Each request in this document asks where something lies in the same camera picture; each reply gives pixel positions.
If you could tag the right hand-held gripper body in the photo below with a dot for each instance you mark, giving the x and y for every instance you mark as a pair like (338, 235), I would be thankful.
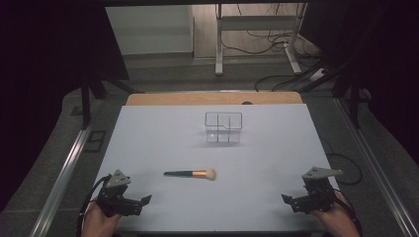
(316, 196)

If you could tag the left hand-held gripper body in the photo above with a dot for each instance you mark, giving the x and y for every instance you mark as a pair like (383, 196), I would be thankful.
(113, 197)

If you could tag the clear acrylic organizer box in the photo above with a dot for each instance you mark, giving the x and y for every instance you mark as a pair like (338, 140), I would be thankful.
(223, 126)

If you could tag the person's left hand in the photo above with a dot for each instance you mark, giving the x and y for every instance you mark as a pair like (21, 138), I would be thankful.
(99, 223)

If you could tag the person's right hand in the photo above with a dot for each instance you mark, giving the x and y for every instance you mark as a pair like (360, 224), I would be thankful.
(336, 220)

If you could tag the white table mat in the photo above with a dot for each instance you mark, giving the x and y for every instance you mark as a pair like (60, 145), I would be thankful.
(210, 144)

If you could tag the black metal stand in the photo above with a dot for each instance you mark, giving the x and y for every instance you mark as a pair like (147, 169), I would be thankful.
(354, 98)
(86, 105)

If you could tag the dark table grommet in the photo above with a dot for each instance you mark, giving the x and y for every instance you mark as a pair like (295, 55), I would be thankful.
(247, 103)

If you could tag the white power strip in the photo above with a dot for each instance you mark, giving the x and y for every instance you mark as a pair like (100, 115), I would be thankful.
(318, 74)

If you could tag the black curtain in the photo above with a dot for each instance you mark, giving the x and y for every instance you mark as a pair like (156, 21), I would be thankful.
(388, 65)
(42, 82)

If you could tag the white cabinet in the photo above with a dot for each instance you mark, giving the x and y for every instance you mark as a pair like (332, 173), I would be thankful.
(148, 29)

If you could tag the aluminium floor rail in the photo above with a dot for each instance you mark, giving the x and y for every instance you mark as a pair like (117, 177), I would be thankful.
(62, 177)
(375, 171)

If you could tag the white metal desk frame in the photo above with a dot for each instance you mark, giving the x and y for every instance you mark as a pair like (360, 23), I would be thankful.
(219, 39)

